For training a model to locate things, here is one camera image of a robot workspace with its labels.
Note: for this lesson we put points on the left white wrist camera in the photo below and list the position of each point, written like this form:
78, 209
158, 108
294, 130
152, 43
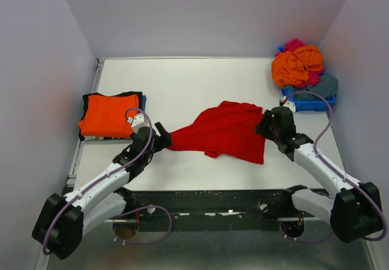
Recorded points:
137, 122

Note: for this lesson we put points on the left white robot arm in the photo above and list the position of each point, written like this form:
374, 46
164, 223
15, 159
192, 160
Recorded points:
65, 220

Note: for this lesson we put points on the blue plastic bin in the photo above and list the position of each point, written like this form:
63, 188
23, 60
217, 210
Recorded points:
316, 105

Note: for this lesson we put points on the aluminium frame rail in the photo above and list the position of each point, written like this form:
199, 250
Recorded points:
72, 175

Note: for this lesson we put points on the folded blue t-shirt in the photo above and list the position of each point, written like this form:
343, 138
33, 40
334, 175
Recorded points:
143, 106

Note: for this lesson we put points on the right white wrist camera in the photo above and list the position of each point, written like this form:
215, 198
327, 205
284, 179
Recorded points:
285, 102

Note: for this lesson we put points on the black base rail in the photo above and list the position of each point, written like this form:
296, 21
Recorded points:
211, 210

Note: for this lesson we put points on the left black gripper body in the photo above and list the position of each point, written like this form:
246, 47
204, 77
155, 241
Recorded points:
149, 154

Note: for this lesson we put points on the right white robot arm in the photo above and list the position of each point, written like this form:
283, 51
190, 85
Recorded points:
352, 208

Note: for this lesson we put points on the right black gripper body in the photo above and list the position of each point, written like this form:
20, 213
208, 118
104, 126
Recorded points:
268, 130

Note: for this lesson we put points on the red t-shirt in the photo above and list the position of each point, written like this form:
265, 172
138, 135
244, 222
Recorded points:
226, 129

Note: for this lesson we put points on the crumpled grey-blue t-shirt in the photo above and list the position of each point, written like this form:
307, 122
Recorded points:
326, 88

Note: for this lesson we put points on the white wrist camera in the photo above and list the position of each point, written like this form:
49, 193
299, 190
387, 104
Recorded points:
285, 102
137, 122

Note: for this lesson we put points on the crumpled orange t-shirt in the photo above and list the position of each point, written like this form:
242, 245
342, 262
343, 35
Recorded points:
296, 64

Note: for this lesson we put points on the crumpled magenta t-shirt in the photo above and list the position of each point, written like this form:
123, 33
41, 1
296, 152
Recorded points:
293, 45

